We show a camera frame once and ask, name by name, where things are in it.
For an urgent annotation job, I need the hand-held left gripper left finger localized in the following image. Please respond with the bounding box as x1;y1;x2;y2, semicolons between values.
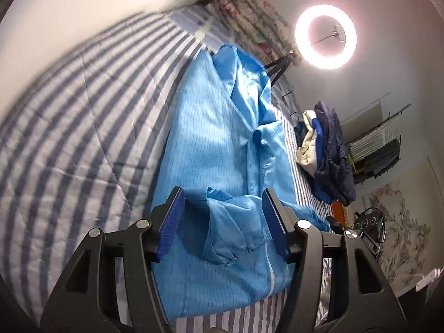
39;186;186;333

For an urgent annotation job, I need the navy quilted jacket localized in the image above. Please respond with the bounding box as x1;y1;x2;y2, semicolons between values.
314;100;357;206

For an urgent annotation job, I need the metal drying rack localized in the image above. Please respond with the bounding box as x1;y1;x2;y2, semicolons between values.
347;103;412;184

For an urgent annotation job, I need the black tripod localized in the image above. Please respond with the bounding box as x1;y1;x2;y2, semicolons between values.
265;50;297;87

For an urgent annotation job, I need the blue grey striped quilt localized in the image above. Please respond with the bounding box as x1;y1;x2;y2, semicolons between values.
0;5;342;333

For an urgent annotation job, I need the orange wooden bed frame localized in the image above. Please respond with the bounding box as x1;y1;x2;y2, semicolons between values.
331;203;354;230

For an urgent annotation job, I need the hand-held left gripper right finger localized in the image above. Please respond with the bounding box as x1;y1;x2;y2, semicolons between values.
261;187;407;333

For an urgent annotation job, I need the ink painting wall poster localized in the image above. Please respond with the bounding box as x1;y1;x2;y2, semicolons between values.
362;173;434;281

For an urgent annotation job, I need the ring light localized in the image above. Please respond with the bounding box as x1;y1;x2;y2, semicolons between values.
295;3;358;70

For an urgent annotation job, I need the blue pinstriped work coat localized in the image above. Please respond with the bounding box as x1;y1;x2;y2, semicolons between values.
151;43;332;320

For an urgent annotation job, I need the folded floral quilt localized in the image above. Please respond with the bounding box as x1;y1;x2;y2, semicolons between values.
212;0;301;66

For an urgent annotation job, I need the white power strip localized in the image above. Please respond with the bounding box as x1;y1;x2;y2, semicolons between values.
415;269;441;291

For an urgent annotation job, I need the white garment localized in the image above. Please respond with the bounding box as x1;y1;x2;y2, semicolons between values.
296;110;321;174

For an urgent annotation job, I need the black electronic device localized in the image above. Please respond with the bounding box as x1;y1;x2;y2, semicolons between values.
353;207;387;247

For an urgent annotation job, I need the royal blue garment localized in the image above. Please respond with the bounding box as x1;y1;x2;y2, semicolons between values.
311;118;334;204

